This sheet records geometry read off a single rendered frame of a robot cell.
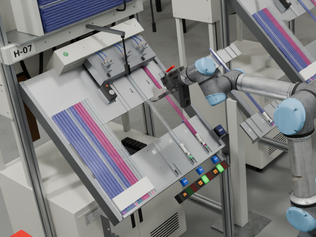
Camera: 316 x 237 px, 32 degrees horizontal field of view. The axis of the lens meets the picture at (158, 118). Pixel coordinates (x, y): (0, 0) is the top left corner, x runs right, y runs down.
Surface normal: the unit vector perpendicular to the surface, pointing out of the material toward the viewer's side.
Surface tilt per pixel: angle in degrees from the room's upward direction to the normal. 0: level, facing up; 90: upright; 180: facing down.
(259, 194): 0
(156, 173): 44
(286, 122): 82
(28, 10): 90
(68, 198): 0
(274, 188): 0
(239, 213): 90
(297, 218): 98
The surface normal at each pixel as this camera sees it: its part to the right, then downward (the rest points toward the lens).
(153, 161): 0.43, -0.47
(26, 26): -0.68, 0.40
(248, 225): -0.11, -0.88
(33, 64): 0.72, 0.24
